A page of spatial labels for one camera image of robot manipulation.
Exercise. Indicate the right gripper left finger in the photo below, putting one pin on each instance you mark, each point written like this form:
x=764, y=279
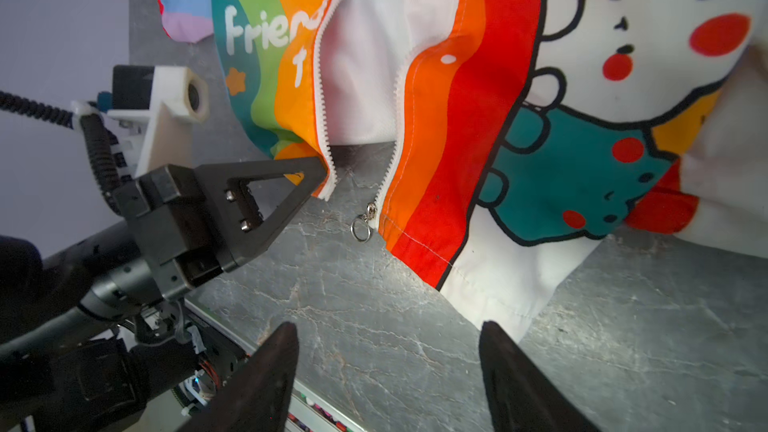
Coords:
x=257, y=396

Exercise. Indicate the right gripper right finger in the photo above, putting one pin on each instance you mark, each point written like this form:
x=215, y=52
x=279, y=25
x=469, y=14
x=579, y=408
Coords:
x=520, y=397

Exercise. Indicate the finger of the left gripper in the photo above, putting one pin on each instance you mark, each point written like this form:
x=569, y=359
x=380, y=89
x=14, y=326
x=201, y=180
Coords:
x=251, y=203

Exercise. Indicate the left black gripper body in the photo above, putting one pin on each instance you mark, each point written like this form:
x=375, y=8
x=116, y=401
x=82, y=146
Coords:
x=181, y=229

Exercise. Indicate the colourful red white kids jacket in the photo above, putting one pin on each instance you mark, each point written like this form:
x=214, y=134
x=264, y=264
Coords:
x=524, y=131

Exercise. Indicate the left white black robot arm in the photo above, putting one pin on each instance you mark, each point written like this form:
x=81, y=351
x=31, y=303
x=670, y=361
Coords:
x=91, y=335

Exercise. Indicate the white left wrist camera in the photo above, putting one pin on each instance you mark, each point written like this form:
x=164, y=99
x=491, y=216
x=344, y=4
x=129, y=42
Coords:
x=158, y=107

